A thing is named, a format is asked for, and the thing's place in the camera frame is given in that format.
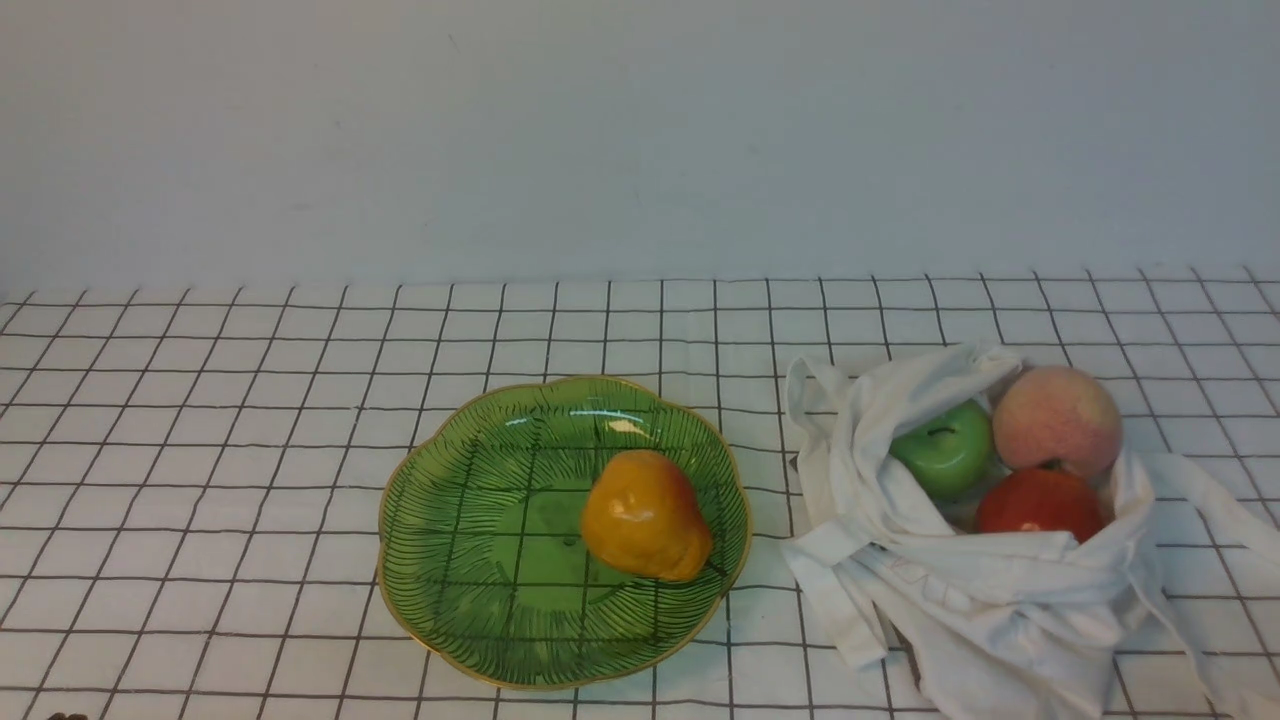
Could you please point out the orange yellow pear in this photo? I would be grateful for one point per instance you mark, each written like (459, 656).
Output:
(642, 517)

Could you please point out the red tomato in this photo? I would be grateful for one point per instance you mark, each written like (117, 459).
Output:
(1041, 500)

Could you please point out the green apple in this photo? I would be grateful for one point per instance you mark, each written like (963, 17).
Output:
(949, 454)

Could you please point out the white cloth bag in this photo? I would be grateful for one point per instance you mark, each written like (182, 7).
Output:
(1003, 626)

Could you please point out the pink peach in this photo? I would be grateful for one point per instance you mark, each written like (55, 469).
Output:
(1058, 414)

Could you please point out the green glass leaf plate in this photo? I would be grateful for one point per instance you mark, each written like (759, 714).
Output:
(481, 554)

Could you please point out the white grid tablecloth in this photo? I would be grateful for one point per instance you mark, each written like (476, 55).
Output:
(192, 476)

